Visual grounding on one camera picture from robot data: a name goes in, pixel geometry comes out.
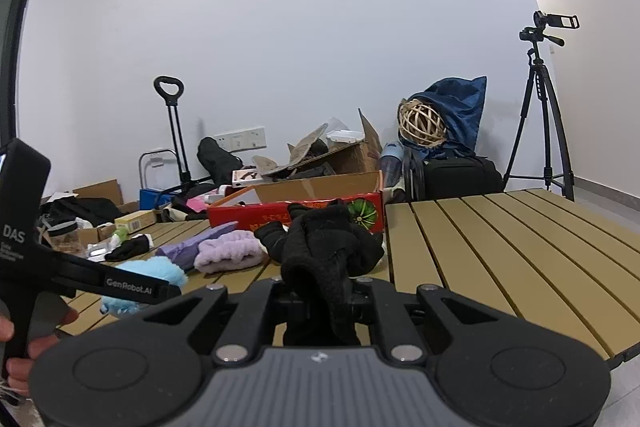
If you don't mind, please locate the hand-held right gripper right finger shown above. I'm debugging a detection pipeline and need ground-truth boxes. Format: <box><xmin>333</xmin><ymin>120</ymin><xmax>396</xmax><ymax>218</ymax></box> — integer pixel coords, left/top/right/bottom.
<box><xmin>350</xmin><ymin>281</ymin><xmax>503</xmax><ymax>364</ymax></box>

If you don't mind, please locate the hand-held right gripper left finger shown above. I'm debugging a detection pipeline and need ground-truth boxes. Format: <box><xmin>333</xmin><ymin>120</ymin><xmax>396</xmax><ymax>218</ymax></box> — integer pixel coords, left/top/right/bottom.
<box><xmin>142</xmin><ymin>279</ymin><xmax>288</xmax><ymax>364</ymax></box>

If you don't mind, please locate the black knit hat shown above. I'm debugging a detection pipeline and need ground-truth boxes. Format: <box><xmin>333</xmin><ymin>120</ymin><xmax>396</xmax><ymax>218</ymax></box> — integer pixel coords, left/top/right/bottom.
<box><xmin>255</xmin><ymin>202</ymin><xmax>386</xmax><ymax>348</ymax></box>

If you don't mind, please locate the person's left hand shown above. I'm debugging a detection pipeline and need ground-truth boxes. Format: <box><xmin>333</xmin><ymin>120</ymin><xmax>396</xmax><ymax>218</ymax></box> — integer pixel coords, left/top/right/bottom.
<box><xmin>0</xmin><ymin>305</ymin><xmax>81</xmax><ymax>395</ymax></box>

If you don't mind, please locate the clear jar with black lid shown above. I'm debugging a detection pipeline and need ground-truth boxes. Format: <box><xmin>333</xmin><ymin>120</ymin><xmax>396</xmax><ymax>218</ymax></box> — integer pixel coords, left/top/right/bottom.
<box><xmin>47</xmin><ymin>221</ymin><xmax>88</xmax><ymax>258</ymax></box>

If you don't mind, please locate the black cloth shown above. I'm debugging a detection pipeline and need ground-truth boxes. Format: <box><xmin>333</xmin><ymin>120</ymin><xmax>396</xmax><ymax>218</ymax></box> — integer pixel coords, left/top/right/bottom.
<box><xmin>40</xmin><ymin>197</ymin><xmax>123</xmax><ymax>228</ymax></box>

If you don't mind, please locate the lilac fluffy headband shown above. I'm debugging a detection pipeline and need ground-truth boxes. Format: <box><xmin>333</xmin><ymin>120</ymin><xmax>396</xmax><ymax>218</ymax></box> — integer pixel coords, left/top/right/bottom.
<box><xmin>194</xmin><ymin>229</ymin><xmax>266</xmax><ymax>275</ymax></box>

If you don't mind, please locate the flat cardboard box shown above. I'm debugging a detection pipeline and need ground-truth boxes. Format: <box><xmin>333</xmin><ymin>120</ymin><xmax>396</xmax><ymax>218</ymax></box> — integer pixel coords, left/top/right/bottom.
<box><xmin>72</xmin><ymin>179</ymin><xmax>141</xmax><ymax>215</ymax></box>

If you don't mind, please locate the silver foil wrapper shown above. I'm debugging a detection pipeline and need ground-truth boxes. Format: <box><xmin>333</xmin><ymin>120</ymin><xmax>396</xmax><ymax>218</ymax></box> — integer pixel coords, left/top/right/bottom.
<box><xmin>86</xmin><ymin>242</ymin><xmax>118</xmax><ymax>260</ymax></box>

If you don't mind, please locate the purple cloth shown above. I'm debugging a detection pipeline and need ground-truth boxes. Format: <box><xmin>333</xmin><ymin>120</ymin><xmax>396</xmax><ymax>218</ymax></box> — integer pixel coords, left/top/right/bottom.
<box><xmin>156</xmin><ymin>221</ymin><xmax>240</xmax><ymax>270</ymax></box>

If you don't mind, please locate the red cardboard box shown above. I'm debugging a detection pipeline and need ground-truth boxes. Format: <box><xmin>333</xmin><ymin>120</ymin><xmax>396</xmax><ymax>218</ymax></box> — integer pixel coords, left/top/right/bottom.
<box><xmin>206</xmin><ymin>171</ymin><xmax>386</xmax><ymax>235</ymax></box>

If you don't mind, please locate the light blue plush toy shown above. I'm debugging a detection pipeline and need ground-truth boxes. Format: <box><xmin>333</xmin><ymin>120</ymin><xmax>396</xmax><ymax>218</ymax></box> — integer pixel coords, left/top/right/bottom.
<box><xmin>100</xmin><ymin>255</ymin><xmax>188</xmax><ymax>318</ymax></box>

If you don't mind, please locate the black knit glove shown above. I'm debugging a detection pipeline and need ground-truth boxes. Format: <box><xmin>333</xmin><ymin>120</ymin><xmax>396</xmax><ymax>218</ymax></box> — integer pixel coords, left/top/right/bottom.
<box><xmin>104</xmin><ymin>233</ymin><xmax>153</xmax><ymax>263</ymax></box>

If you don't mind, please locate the pale yellow carton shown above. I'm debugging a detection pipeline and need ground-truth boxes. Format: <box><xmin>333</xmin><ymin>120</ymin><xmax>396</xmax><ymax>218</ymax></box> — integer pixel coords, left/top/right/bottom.
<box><xmin>114</xmin><ymin>209</ymin><xmax>157</xmax><ymax>233</ymax></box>

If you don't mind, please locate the blue plastic box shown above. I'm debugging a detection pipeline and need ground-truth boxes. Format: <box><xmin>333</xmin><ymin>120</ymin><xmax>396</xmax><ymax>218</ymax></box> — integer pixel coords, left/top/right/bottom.
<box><xmin>139</xmin><ymin>188</ymin><xmax>173</xmax><ymax>210</ymax></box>

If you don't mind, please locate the tan slatted folding table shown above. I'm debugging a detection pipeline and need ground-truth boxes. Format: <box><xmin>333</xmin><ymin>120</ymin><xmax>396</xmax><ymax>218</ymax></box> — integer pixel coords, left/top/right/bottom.
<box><xmin>55</xmin><ymin>188</ymin><xmax>640</xmax><ymax>365</ymax></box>

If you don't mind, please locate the small white and brown box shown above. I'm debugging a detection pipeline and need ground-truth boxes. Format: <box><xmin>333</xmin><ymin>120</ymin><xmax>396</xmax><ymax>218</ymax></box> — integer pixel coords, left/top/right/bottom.
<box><xmin>231</xmin><ymin>168</ymin><xmax>263</xmax><ymax>188</ymax></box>

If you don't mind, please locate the blue water bottle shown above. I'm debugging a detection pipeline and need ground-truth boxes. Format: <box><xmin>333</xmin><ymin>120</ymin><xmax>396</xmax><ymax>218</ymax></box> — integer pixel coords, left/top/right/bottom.
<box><xmin>378</xmin><ymin>142</ymin><xmax>408</xmax><ymax>190</ymax></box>

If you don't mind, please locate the black sack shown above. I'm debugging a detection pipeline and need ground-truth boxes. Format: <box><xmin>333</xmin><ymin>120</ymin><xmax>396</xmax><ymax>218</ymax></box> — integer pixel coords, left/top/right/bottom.
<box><xmin>197</xmin><ymin>137</ymin><xmax>246</xmax><ymax>185</ymax></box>

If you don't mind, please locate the black travel bag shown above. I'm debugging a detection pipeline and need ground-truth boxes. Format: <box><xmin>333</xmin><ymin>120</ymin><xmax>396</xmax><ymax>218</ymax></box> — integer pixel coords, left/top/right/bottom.
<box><xmin>402</xmin><ymin>147</ymin><xmax>503</xmax><ymax>202</ymax></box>

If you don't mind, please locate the open cardboard box with flaps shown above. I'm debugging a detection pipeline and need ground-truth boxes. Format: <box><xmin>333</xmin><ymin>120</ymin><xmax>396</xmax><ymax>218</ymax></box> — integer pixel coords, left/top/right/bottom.
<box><xmin>252</xmin><ymin>108</ymin><xmax>383</xmax><ymax>180</ymax></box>

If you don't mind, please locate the white plastic container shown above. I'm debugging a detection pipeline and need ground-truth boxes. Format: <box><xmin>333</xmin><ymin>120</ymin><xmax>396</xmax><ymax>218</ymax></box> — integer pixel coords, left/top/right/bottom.
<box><xmin>326</xmin><ymin>130</ymin><xmax>363</xmax><ymax>145</ymax></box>

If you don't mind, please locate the black folding hand trolley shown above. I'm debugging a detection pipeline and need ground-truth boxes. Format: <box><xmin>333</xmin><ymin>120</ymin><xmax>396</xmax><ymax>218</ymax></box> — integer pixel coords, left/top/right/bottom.
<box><xmin>139</xmin><ymin>76</ymin><xmax>216</xmax><ymax>198</ymax></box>

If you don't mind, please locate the woven rattan ball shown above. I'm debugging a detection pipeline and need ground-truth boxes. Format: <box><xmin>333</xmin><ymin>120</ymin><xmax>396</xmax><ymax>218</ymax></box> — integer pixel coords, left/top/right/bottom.
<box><xmin>398</xmin><ymin>98</ymin><xmax>447</xmax><ymax>146</ymax></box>

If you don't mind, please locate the dark blue cloth bag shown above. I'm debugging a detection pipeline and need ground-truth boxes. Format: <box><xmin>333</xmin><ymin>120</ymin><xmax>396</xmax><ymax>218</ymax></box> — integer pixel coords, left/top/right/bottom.
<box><xmin>407</xmin><ymin>76</ymin><xmax>488</xmax><ymax>160</ymax></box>

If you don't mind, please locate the black tripod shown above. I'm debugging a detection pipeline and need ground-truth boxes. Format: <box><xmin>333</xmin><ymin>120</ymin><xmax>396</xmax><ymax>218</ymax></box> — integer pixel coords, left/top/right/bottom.
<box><xmin>502</xmin><ymin>39</ymin><xmax>576</xmax><ymax>202</ymax></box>

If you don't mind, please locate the glass door with dark frame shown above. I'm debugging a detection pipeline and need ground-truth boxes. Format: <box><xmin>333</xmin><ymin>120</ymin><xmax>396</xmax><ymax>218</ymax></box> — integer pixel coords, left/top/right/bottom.
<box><xmin>0</xmin><ymin>0</ymin><xmax>36</xmax><ymax>158</ymax></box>

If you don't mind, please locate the white wall outlet strip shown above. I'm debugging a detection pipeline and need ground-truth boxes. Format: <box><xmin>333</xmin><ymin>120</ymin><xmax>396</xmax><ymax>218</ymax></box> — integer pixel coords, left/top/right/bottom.
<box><xmin>214</xmin><ymin>127</ymin><xmax>267</xmax><ymax>151</ymax></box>

